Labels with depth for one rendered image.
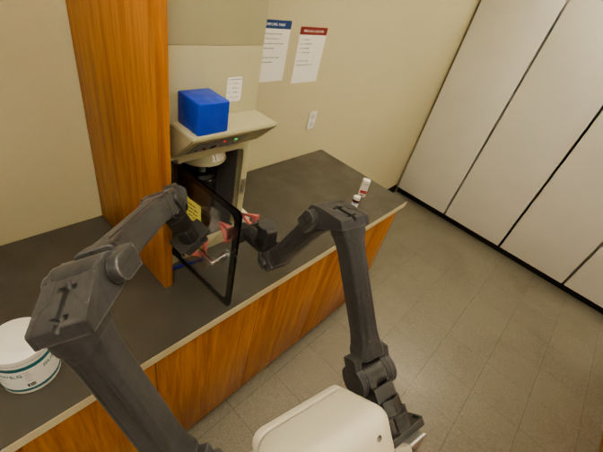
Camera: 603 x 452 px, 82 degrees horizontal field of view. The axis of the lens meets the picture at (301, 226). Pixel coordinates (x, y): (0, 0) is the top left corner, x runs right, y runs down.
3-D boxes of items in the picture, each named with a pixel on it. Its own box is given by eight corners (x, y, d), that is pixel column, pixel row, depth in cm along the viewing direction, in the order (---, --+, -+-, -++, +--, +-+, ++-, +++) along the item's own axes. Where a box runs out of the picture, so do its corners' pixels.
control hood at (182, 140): (169, 153, 104) (168, 122, 98) (252, 135, 125) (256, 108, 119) (191, 172, 99) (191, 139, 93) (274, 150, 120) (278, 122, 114)
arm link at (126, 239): (55, 314, 48) (129, 290, 48) (31, 279, 46) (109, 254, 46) (151, 216, 88) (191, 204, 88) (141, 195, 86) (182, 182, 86)
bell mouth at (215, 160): (165, 148, 124) (164, 134, 121) (207, 139, 136) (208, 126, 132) (193, 171, 116) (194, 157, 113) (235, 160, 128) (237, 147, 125)
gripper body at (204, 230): (170, 245, 98) (159, 230, 92) (199, 221, 102) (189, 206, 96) (184, 257, 95) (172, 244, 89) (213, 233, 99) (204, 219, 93)
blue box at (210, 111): (177, 122, 99) (177, 90, 94) (207, 117, 106) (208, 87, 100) (197, 136, 95) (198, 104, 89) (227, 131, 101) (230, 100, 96)
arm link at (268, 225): (263, 272, 111) (286, 265, 116) (266, 246, 104) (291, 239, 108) (247, 247, 119) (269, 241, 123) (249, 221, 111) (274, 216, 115)
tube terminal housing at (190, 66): (138, 228, 143) (118, 17, 97) (205, 204, 165) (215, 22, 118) (171, 264, 132) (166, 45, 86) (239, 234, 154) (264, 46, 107)
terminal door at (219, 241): (177, 256, 130) (176, 160, 105) (230, 308, 117) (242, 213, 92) (175, 256, 129) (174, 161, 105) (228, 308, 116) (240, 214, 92)
